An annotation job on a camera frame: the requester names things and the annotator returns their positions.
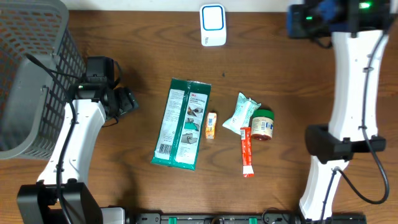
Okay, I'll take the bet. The green white 3M package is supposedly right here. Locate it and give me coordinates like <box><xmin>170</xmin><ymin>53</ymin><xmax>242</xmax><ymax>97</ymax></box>
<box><xmin>151</xmin><ymin>78</ymin><xmax>211</xmax><ymax>170</ymax></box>

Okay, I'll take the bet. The orange Kleenex tissue pack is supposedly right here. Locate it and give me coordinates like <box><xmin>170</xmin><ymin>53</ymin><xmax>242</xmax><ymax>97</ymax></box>
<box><xmin>205</xmin><ymin>112</ymin><xmax>217</xmax><ymax>139</ymax></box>

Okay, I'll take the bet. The light green wipes packet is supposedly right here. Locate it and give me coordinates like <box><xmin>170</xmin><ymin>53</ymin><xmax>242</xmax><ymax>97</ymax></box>
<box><xmin>223</xmin><ymin>93</ymin><xmax>261</xmax><ymax>135</ymax></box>

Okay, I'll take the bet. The green lid white jar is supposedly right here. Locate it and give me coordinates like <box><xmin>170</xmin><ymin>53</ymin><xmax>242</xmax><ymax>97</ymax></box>
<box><xmin>251</xmin><ymin>109</ymin><xmax>274</xmax><ymax>141</ymax></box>

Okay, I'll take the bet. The red white sachet stick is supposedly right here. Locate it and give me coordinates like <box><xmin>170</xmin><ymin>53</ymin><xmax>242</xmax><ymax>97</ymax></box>
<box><xmin>240</xmin><ymin>127</ymin><xmax>254</xmax><ymax>177</ymax></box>

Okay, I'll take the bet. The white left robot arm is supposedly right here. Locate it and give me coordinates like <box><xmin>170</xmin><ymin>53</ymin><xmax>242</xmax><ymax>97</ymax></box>
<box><xmin>17</xmin><ymin>56</ymin><xmax>138</xmax><ymax>223</ymax></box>

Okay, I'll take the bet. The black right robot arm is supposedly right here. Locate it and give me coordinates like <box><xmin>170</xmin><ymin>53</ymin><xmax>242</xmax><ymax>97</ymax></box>
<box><xmin>287</xmin><ymin>0</ymin><xmax>396</xmax><ymax>223</ymax></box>

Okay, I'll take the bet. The white barcode scanner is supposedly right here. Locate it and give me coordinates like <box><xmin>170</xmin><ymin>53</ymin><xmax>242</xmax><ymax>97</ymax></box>
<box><xmin>199</xmin><ymin>4</ymin><xmax>226</xmax><ymax>47</ymax></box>

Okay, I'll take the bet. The grey plastic mesh basket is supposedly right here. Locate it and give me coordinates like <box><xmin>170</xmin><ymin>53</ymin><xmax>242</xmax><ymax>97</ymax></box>
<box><xmin>1</xmin><ymin>0</ymin><xmax>86</xmax><ymax>160</ymax></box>

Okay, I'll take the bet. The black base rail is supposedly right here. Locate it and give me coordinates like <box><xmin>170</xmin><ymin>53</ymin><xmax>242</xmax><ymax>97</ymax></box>
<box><xmin>132</xmin><ymin>210</ymin><xmax>367</xmax><ymax>224</ymax></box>

